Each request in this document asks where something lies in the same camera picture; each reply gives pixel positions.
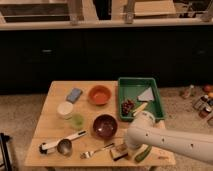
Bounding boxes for wooden eraser with black felt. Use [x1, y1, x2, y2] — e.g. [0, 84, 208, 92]
[110, 144, 128, 161]

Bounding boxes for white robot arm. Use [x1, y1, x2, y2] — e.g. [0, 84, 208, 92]
[124, 111, 213, 165]

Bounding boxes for orange bowl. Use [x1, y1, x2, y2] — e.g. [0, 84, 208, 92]
[88, 85, 111, 105]

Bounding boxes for purple bowl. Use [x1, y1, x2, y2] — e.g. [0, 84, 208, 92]
[93, 114, 118, 140]

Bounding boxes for dark grapes bunch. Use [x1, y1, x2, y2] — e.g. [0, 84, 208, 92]
[121, 99, 134, 115]

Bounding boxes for blue sponge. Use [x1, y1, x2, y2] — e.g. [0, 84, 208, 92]
[66, 88, 83, 103]

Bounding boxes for yellow corn cob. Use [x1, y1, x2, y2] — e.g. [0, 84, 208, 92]
[133, 102, 148, 117]

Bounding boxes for green translucent cup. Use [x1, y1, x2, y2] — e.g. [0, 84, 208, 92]
[71, 114, 84, 130]

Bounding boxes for wooden table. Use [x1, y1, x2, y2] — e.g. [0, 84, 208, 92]
[25, 81, 176, 171]

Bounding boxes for silver fork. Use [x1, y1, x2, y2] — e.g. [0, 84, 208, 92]
[80, 143, 115, 159]

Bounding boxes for green cucumber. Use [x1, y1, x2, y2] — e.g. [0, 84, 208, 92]
[135, 146, 152, 163]

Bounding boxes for dark cabinet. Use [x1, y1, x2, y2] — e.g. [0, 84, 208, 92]
[0, 26, 213, 94]

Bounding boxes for bottles on floor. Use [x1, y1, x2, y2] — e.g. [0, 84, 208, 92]
[180, 85, 213, 119]

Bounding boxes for black object at floor left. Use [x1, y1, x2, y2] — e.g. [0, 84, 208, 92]
[0, 133, 13, 171]

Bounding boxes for white handled measuring scoop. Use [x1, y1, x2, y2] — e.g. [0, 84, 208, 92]
[39, 131, 86, 156]

